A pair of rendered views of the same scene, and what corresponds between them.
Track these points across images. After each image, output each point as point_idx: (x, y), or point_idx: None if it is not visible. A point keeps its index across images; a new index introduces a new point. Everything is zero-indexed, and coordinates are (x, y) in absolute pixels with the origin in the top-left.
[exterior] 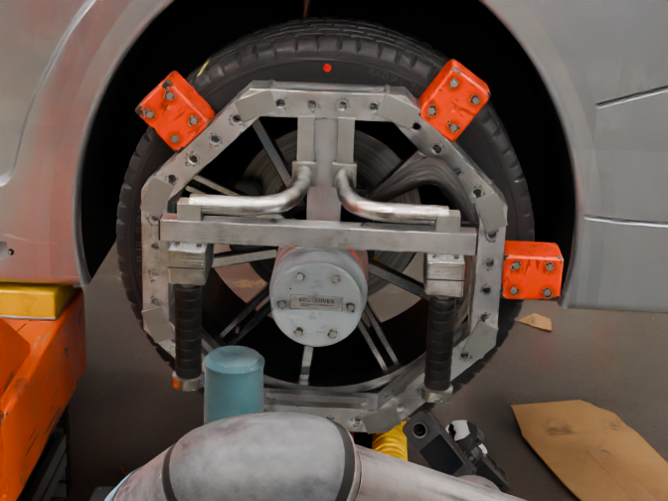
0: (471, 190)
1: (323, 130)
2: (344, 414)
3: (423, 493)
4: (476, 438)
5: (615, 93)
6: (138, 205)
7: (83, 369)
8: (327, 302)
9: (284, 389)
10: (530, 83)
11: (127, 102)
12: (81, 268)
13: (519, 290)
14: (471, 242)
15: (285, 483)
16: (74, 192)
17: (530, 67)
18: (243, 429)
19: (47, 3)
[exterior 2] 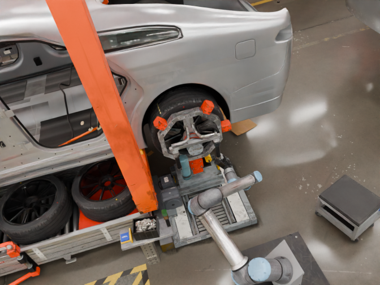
0: (214, 120)
1: (187, 119)
2: (199, 155)
3: (230, 190)
4: (225, 159)
5: (232, 91)
6: (155, 136)
7: (146, 155)
8: (197, 149)
9: (188, 154)
10: None
11: None
12: (146, 145)
13: (224, 130)
14: (219, 136)
15: (215, 201)
16: (141, 135)
17: None
18: (207, 195)
19: (128, 108)
